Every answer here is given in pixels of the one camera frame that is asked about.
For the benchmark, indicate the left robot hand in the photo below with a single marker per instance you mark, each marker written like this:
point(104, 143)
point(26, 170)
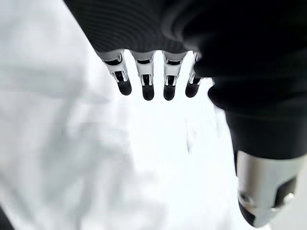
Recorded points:
point(216, 48)

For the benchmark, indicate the white bed sheet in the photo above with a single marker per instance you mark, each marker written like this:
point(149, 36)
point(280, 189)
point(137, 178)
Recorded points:
point(96, 143)

